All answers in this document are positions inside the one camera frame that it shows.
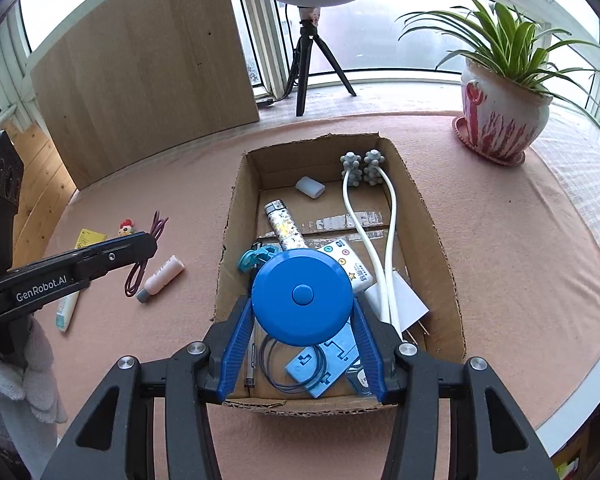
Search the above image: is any white tube with yellow label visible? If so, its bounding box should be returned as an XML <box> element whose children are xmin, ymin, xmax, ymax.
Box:
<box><xmin>55</xmin><ymin>228</ymin><xmax>107</xmax><ymax>333</ymax></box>

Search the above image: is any red and white pot saucer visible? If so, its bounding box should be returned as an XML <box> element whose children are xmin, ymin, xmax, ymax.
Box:
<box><xmin>451</xmin><ymin>116</ymin><xmax>527</xmax><ymax>167</ymax></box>

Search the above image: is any large wooden board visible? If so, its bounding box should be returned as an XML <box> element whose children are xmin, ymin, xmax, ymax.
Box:
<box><xmin>30</xmin><ymin>0</ymin><xmax>261</xmax><ymax>188</ymax></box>

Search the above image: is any blue round tape measure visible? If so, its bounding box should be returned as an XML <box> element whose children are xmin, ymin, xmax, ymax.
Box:
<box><xmin>251</xmin><ymin>249</ymin><xmax>355</xmax><ymax>347</ymax></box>

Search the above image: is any black pen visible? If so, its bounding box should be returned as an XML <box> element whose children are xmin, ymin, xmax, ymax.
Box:
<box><xmin>244</xmin><ymin>320</ymin><xmax>258</xmax><ymax>388</ymax></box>

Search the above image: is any small white cap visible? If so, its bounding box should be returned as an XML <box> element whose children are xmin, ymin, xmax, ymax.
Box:
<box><xmin>295</xmin><ymin>176</ymin><xmax>326</xmax><ymax>200</ymax></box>

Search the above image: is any green spider plant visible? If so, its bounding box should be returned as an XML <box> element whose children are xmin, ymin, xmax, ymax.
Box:
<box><xmin>396</xmin><ymin>0</ymin><xmax>600</xmax><ymax>146</ymax></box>

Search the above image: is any person's left hand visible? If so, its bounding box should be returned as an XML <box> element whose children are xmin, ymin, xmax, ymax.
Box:
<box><xmin>0</xmin><ymin>317</ymin><xmax>68</xmax><ymax>428</ymax></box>

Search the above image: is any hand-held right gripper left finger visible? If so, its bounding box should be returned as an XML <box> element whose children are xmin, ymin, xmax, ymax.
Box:
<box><xmin>40</xmin><ymin>295</ymin><xmax>256</xmax><ymax>480</ymax></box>

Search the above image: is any cardboard box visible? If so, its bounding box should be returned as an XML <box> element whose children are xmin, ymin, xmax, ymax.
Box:
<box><xmin>211</xmin><ymin>132</ymin><xmax>467</xmax><ymax>415</ymax></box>

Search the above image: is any pine slat panel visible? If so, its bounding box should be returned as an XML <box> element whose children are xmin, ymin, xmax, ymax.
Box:
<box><xmin>2</xmin><ymin>120</ymin><xmax>78</xmax><ymax>256</ymax></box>

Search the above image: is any white charger plug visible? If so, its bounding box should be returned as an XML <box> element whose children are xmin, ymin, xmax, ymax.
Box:
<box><xmin>362</xmin><ymin>272</ymin><xmax>428</xmax><ymax>343</ymax></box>

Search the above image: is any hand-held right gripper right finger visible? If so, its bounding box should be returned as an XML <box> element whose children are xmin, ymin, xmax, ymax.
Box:
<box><xmin>350</xmin><ymin>297</ymin><xmax>556</xmax><ymax>480</ymax></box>

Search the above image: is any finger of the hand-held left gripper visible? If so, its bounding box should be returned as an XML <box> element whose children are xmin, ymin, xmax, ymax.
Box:
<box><xmin>82</xmin><ymin>256</ymin><xmax>146</xmax><ymax>288</ymax></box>
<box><xmin>75</xmin><ymin>231</ymin><xmax>159</xmax><ymax>266</ymax></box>

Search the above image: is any black cord loop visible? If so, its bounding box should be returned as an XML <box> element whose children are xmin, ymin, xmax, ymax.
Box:
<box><xmin>260</xmin><ymin>332</ymin><xmax>331</xmax><ymax>393</ymax></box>

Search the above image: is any purple hair tie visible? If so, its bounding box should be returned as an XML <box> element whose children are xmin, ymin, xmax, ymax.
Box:
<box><xmin>124</xmin><ymin>211</ymin><xmax>170</xmax><ymax>298</ymax></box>

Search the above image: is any pink bottle with grey cap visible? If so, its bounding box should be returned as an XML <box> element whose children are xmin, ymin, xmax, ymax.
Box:
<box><xmin>136</xmin><ymin>255</ymin><xmax>186</xmax><ymax>305</ymax></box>

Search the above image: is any blue glass perfume bottle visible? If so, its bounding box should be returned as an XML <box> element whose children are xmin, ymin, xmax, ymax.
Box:
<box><xmin>345</xmin><ymin>360</ymin><xmax>381</xmax><ymax>396</ymax></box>

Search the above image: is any patterned lighter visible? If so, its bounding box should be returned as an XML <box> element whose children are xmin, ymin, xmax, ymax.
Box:
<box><xmin>264</xmin><ymin>200</ymin><xmax>308</xmax><ymax>252</ymax></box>

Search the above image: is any black ring light cable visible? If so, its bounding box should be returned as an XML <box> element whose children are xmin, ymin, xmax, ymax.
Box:
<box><xmin>257</xmin><ymin>2</ymin><xmax>303</xmax><ymax>108</ymax></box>

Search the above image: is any white massager with grey balls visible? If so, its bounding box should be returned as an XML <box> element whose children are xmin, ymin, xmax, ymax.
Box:
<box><xmin>340</xmin><ymin>150</ymin><xmax>406</xmax><ymax>341</ymax></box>

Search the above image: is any star print tissue pack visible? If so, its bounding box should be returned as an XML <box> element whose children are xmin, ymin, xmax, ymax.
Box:
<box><xmin>315</xmin><ymin>240</ymin><xmax>376</xmax><ymax>293</ymax></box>

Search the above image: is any blue folding phone stand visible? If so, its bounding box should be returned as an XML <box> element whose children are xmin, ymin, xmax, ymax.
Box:
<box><xmin>285</xmin><ymin>322</ymin><xmax>361</xmax><ymax>400</ymax></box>

